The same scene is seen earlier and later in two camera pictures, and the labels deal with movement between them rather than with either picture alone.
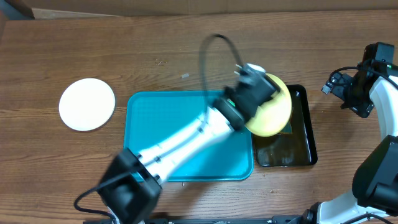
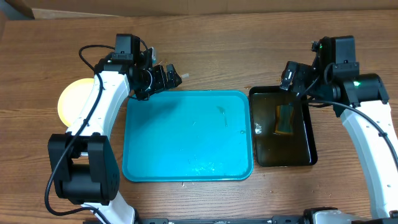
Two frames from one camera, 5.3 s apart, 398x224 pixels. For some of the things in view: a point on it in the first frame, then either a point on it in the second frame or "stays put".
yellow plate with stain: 271,119 -> 73,99
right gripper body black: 347,91 -> 299,84
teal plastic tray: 150,115 stays put
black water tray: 296,145 stays put
